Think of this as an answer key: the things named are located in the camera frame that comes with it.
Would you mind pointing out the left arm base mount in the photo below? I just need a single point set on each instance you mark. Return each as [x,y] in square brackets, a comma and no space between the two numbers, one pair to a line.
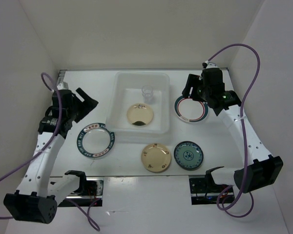
[92,193]

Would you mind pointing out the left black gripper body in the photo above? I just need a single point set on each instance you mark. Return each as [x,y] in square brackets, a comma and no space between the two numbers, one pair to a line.
[72,110]

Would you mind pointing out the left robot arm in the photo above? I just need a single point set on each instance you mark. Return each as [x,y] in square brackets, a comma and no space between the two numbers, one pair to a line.
[36,199]

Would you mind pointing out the dark green rimmed white plate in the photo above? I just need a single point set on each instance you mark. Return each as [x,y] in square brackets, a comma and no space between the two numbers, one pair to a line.
[95,141]

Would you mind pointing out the cream patterned plate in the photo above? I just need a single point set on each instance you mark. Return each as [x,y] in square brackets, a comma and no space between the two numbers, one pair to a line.
[156,158]

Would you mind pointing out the clear plastic bin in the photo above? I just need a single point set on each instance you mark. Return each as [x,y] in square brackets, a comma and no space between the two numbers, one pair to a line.
[127,90]

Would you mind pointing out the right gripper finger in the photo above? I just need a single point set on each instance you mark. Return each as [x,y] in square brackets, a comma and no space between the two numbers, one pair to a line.
[191,88]
[205,94]

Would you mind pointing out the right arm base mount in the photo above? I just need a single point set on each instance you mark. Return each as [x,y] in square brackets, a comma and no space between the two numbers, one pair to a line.
[201,193]

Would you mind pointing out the small cream bowl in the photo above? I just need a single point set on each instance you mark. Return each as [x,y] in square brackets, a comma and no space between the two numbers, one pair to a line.
[139,114]

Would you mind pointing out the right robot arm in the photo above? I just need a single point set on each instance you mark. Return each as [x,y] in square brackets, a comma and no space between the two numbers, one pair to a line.
[260,168]

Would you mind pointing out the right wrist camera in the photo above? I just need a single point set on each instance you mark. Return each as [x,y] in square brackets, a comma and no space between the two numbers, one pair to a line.
[211,74]

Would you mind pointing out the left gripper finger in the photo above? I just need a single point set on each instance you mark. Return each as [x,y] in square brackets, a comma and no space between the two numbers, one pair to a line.
[82,111]
[88,101]

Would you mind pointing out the green red striped white plate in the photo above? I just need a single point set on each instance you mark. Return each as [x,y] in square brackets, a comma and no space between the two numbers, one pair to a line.
[190,111]

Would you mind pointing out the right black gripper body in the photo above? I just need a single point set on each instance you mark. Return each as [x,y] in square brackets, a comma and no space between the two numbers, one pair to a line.
[201,85]

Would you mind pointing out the clear plastic cup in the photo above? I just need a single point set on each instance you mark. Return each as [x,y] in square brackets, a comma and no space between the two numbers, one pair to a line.
[148,94]

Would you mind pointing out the blue patterned plate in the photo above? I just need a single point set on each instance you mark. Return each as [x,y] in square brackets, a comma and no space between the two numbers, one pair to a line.
[188,155]

